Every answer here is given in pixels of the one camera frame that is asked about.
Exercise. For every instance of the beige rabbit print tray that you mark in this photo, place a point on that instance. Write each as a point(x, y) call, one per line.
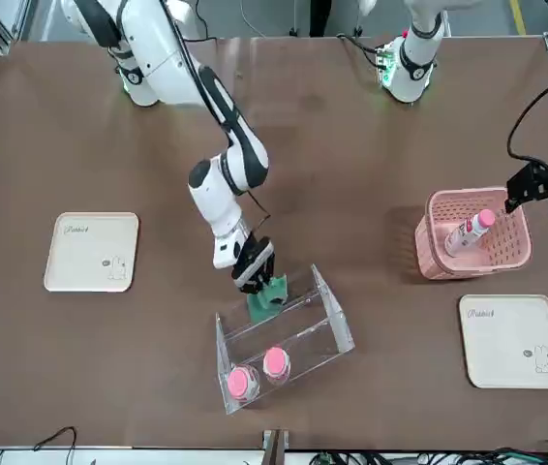
point(511, 339)
point(85, 252)

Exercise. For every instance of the pink plastic basket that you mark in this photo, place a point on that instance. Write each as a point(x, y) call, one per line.
point(429, 257)

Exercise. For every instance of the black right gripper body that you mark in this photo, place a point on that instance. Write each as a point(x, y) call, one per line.
point(254, 254)

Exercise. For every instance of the pink cap white bottle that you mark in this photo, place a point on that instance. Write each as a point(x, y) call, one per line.
point(241, 382)
point(467, 232)
point(275, 363)

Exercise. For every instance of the clear acrylic shelf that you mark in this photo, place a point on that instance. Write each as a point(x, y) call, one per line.
point(337, 319)

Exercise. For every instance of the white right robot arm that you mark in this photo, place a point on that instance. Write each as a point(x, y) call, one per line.
point(158, 48)

